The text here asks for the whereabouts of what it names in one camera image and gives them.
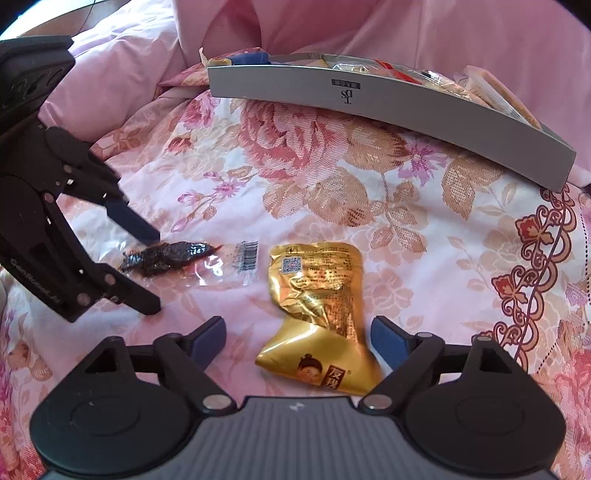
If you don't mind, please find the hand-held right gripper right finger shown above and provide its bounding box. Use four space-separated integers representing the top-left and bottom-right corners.
359 316 514 414

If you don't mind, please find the pink hanging sheet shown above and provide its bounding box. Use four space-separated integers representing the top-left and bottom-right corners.
172 0 591 186

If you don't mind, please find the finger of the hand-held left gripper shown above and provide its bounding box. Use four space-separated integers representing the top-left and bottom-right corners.
44 126 161 244
76 262 162 316

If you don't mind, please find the yellow crumpled wrapper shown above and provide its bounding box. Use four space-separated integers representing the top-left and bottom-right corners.
198 47 232 68

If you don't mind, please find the floral bedsheet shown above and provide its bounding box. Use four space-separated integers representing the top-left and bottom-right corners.
0 85 591 480

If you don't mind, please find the dark dried snack clear packet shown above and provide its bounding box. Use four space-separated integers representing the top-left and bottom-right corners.
117 239 260 283

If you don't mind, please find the floral pink pillow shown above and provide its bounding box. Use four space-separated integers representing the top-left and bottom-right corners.
159 59 214 89

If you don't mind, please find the grey cardboard box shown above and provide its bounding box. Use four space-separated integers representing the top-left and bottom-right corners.
207 52 578 193

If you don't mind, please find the gold foil snack packet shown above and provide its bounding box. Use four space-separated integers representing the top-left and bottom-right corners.
256 242 385 398

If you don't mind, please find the pink duvet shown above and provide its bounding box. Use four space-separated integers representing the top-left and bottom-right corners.
38 0 195 154

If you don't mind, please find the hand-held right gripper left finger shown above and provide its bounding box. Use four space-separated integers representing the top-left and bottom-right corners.
82 316 232 414

